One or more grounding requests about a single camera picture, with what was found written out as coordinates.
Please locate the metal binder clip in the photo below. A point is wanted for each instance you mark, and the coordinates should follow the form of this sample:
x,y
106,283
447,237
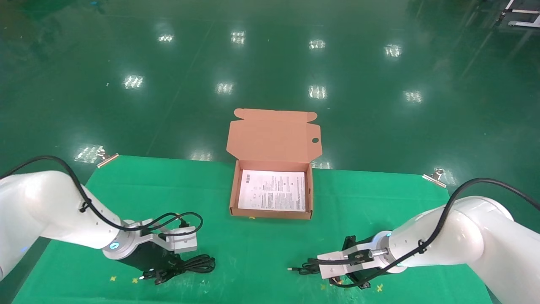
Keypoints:
x,y
434,179
107,160

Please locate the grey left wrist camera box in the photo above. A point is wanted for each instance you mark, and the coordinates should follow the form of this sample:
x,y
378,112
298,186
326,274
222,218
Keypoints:
x,y
183,242

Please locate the white printed instruction sheet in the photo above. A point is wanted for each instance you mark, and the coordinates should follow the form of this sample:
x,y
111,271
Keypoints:
x,y
270,190

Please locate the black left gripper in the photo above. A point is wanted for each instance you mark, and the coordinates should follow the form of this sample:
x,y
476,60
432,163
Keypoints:
x,y
147,259

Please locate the green table cloth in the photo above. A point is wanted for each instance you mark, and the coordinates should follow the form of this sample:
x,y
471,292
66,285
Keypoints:
x,y
261,253

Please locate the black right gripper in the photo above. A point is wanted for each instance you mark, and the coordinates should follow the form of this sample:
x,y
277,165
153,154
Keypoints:
x,y
367,275

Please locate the brown cardboard box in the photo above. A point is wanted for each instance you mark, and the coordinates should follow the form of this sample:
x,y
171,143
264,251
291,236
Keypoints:
x,y
274,139

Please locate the white metal table frame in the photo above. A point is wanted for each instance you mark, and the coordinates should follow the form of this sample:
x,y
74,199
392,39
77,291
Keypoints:
x,y
523,23

